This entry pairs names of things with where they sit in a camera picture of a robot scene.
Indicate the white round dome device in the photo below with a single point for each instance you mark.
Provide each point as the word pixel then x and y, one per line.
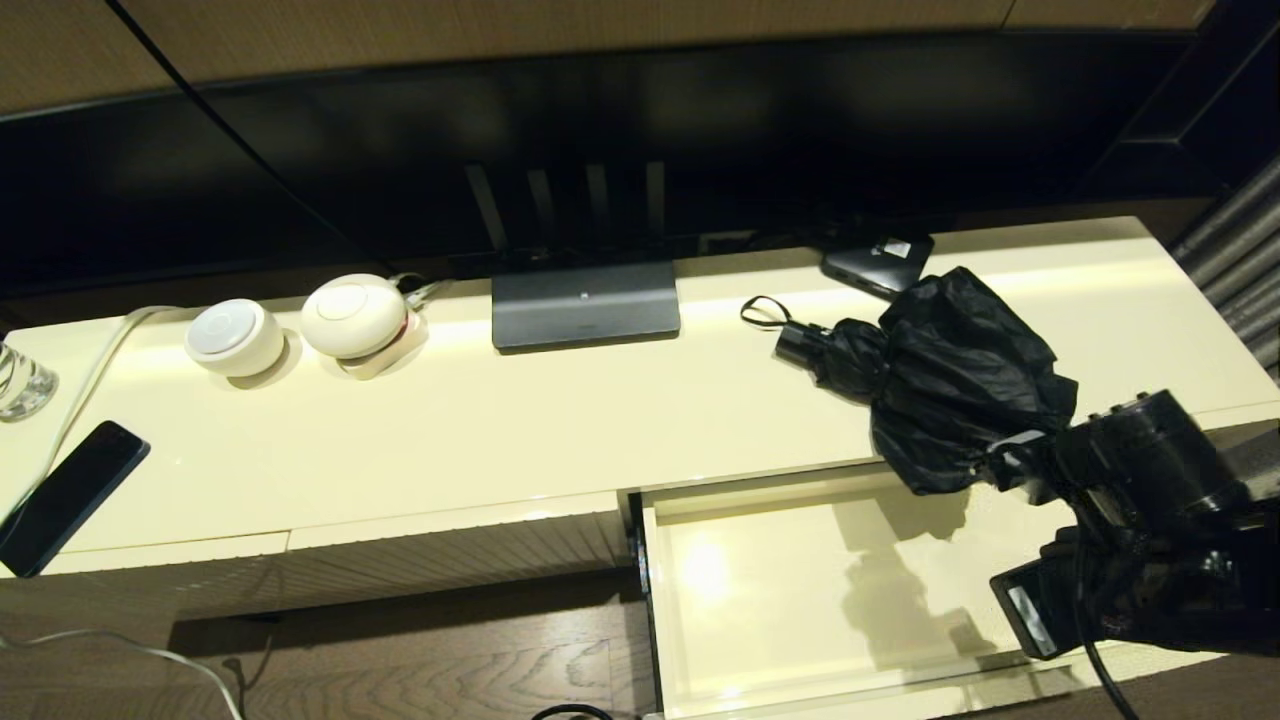
pixel 352 315

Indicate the clear drinking glass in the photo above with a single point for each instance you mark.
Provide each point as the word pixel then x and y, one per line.
pixel 25 385

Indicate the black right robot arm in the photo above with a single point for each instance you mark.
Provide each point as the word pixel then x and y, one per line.
pixel 1150 460

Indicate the black flat television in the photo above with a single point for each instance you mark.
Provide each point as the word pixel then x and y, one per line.
pixel 750 130

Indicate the black umbrella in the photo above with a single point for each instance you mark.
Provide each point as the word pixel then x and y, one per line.
pixel 950 380

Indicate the blurred cream and black object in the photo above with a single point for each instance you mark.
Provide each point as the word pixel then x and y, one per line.
pixel 600 420

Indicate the grey fabric cushion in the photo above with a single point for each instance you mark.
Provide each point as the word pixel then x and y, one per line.
pixel 1260 460

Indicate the grey pleated curtain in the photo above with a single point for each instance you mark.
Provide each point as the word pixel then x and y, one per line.
pixel 1240 260

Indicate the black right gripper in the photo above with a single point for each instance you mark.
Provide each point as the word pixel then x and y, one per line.
pixel 1050 610

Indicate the grey television base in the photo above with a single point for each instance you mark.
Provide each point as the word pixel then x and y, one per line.
pixel 585 305

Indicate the cream charging base plate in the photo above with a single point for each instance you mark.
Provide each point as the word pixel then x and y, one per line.
pixel 393 362

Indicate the black smartphone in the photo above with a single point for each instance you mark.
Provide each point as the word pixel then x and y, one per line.
pixel 72 495

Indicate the black set-top box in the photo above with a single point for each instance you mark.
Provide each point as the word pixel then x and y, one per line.
pixel 875 262

